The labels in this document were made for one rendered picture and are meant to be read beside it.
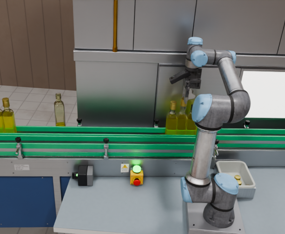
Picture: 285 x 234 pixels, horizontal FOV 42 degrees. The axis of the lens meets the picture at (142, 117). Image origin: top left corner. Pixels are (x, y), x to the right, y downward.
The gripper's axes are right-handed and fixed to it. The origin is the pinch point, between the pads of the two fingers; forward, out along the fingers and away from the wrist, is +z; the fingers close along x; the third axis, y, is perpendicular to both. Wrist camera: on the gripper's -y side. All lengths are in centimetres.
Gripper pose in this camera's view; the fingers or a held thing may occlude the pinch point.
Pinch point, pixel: (183, 100)
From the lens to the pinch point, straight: 206.8
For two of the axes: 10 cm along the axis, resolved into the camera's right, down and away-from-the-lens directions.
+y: 10.0, 0.1, 0.9
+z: -0.5, 8.6, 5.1
